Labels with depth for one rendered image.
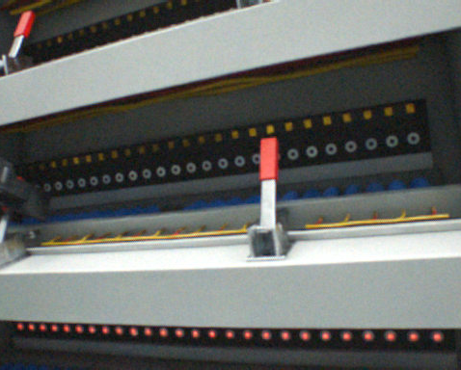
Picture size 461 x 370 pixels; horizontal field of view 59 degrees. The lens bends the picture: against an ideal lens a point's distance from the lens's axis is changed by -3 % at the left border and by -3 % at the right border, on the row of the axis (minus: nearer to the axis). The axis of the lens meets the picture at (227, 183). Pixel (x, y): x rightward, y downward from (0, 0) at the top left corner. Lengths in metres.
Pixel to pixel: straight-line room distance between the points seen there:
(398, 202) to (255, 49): 0.16
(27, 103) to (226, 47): 0.21
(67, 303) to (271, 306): 0.17
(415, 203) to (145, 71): 0.24
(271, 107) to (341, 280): 0.29
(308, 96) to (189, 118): 0.16
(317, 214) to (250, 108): 0.22
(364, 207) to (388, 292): 0.09
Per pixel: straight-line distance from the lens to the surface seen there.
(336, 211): 0.34
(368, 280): 0.27
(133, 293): 0.33
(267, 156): 0.32
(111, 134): 0.62
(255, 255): 0.29
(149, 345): 0.52
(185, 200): 0.48
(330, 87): 0.51
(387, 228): 0.31
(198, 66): 0.34
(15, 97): 0.46
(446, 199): 0.34
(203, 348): 0.49
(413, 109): 0.45
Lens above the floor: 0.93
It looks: 11 degrees up
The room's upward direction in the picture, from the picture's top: 2 degrees counter-clockwise
